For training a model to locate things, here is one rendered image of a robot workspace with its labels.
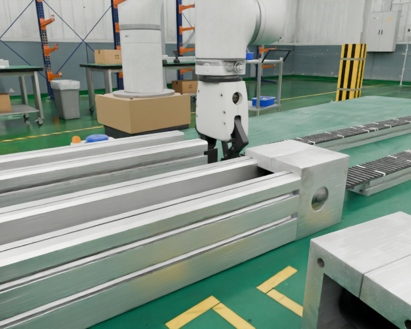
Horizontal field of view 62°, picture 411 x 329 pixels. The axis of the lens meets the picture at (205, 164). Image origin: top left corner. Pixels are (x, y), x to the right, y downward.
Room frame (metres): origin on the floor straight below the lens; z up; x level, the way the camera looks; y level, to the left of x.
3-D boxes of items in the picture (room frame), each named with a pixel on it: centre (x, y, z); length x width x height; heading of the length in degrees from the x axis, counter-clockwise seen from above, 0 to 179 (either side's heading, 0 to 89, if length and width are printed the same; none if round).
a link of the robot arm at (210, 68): (0.60, -0.03, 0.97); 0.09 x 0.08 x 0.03; 34
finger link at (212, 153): (0.64, 0.00, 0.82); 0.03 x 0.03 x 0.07; 34
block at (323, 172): (0.45, -0.11, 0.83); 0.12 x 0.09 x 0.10; 34
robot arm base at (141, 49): (1.09, 0.19, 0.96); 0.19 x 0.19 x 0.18
